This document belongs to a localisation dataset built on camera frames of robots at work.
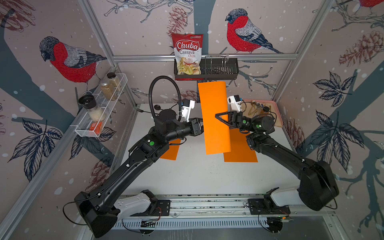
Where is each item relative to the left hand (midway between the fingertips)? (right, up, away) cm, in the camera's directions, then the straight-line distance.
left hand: (213, 120), depth 58 cm
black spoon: (-39, +9, +60) cm, 72 cm away
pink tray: (+45, +8, +59) cm, 75 cm away
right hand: (+1, 0, +1) cm, 1 cm away
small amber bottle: (+43, +6, +46) cm, 63 cm away
